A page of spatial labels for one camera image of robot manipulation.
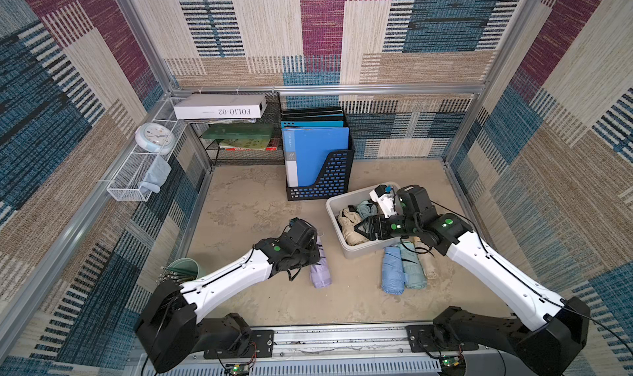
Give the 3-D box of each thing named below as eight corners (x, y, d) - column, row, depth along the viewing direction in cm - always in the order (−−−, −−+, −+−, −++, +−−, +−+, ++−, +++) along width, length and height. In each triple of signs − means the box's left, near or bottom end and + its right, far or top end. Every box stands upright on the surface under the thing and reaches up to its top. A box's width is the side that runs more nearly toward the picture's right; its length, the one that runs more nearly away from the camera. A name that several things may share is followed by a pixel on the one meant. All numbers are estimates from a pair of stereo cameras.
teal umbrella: (406, 289, 85) (408, 285, 82) (397, 246, 95) (399, 242, 92) (424, 288, 84) (428, 285, 82) (413, 245, 95) (416, 241, 92)
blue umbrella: (383, 294, 84) (385, 291, 81) (376, 251, 94) (378, 246, 91) (407, 294, 84) (410, 291, 81) (398, 251, 94) (400, 246, 91)
